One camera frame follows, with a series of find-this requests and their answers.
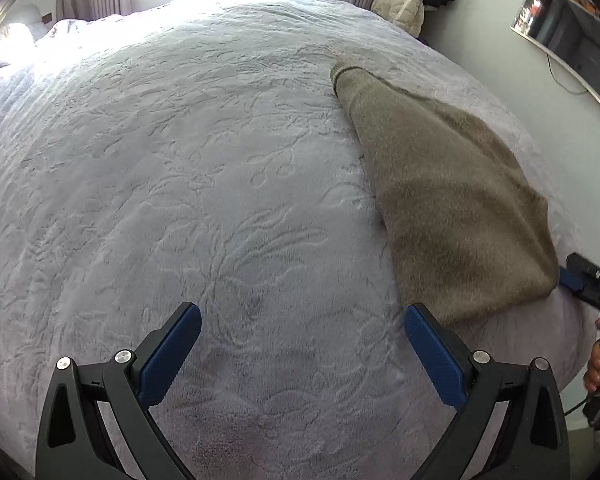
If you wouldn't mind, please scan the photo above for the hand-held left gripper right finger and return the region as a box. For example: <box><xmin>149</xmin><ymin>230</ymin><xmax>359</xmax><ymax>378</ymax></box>
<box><xmin>404</xmin><ymin>302</ymin><xmax>571</xmax><ymax>480</ymax></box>

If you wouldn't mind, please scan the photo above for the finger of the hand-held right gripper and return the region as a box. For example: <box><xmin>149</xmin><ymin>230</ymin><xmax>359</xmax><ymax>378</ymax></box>
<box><xmin>559</xmin><ymin>253</ymin><xmax>600</xmax><ymax>312</ymax></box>

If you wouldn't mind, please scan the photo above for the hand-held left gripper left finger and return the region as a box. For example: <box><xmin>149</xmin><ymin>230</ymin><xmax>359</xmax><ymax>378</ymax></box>
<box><xmin>36</xmin><ymin>302</ymin><xmax>203</xmax><ymax>480</ymax></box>

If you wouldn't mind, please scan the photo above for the brown knit sweater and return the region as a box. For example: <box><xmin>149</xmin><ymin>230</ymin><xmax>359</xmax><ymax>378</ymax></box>
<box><xmin>330</xmin><ymin>58</ymin><xmax>561</xmax><ymax>327</ymax></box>

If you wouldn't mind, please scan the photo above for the person's right hand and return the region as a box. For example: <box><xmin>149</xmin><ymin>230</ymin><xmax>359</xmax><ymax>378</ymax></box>
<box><xmin>583</xmin><ymin>344</ymin><xmax>600</xmax><ymax>395</ymax></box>

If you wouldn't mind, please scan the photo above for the white embossed bedspread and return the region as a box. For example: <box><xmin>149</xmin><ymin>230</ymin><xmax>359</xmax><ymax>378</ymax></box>
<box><xmin>0</xmin><ymin>0</ymin><xmax>600</xmax><ymax>480</ymax></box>

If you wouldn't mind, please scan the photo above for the cream puffer jacket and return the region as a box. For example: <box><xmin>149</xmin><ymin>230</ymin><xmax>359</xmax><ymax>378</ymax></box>
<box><xmin>371</xmin><ymin>0</ymin><xmax>426</xmax><ymax>38</ymax></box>

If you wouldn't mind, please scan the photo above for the cream pillow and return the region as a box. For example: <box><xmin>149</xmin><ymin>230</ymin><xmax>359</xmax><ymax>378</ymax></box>
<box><xmin>0</xmin><ymin>4</ymin><xmax>46</xmax><ymax>63</ymax></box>

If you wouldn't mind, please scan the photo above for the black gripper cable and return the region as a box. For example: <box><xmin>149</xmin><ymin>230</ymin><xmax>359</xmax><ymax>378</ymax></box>
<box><xmin>562</xmin><ymin>393</ymin><xmax>593</xmax><ymax>417</ymax></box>

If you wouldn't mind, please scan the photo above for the television cable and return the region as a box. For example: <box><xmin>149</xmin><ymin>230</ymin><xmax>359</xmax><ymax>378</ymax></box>
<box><xmin>546</xmin><ymin>52</ymin><xmax>589</xmax><ymax>96</ymax></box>

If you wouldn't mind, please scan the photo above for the wall mounted television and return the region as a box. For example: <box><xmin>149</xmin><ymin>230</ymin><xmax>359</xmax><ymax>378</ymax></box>
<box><xmin>510</xmin><ymin>0</ymin><xmax>600</xmax><ymax>122</ymax></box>

